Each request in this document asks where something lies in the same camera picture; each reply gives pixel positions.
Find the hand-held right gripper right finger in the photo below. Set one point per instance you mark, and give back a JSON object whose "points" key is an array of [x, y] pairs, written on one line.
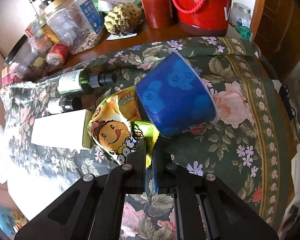
{"points": [[155, 172]]}

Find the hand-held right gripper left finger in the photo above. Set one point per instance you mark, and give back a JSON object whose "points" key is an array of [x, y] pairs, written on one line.
{"points": [[137, 160]]}

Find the green snack packet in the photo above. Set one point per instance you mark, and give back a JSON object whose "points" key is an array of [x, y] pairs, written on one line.
{"points": [[145, 132]]}

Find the yellow cartoon snack packet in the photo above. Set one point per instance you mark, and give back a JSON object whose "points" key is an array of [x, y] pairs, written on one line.
{"points": [[110, 130]]}

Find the white cardboard box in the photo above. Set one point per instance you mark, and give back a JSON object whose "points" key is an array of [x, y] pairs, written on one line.
{"points": [[60, 130]]}

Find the blue paper bowl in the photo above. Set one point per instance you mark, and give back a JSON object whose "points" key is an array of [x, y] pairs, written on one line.
{"points": [[175, 100]]}

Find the small silver black bottle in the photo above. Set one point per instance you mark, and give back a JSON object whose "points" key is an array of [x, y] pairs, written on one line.
{"points": [[62, 105]]}

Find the green floral tablecloth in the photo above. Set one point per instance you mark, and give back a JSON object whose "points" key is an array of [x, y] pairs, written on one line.
{"points": [[240, 130]]}

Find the green glass spray bottle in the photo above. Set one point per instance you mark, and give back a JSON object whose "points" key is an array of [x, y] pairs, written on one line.
{"points": [[70, 80]]}

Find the white paper card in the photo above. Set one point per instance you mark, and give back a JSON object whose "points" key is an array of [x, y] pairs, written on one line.
{"points": [[120, 36]]}

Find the wooden table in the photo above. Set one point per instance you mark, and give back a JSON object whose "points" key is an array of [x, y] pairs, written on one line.
{"points": [[150, 33]]}

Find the small red-label bottle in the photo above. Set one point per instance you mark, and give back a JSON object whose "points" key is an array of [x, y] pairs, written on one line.
{"points": [[58, 52]]}

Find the green custard apple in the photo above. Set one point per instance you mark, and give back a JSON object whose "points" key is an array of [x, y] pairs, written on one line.
{"points": [[123, 17]]}

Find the gold-lidded plastic jar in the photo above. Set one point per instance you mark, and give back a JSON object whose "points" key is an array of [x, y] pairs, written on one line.
{"points": [[75, 30]]}

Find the blue printed bag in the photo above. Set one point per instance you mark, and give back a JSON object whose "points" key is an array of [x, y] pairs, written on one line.
{"points": [[5, 217]]}

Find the pink striped cloth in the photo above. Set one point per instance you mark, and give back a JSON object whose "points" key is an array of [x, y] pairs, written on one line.
{"points": [[8, 80]]}

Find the red sauce jar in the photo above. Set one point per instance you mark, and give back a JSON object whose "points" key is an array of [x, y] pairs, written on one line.
{"points": [[157, 7]]}

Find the red thermos jug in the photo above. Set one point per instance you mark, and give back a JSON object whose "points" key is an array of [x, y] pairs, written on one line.
{"points": [[205, 17]]}

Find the green and white box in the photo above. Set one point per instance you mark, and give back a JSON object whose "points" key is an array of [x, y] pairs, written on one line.
{"points": [[110, 1]]}

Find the green plastic bag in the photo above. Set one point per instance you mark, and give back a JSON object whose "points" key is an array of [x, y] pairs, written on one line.
{"points": [[243, 32]]}

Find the clear glass jar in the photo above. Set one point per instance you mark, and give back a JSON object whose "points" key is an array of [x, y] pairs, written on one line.
{"points": [[241, 12]]}

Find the clear liquor bottle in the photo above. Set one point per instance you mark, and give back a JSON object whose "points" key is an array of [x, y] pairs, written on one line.
{"points": [[36, 5]]}

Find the brown wooden door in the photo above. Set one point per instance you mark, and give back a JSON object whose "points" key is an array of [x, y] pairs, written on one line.
{"points": [[282, 17]]}

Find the wooden door frame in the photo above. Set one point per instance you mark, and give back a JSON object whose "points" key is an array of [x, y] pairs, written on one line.
{"points": [[258, 5]]}

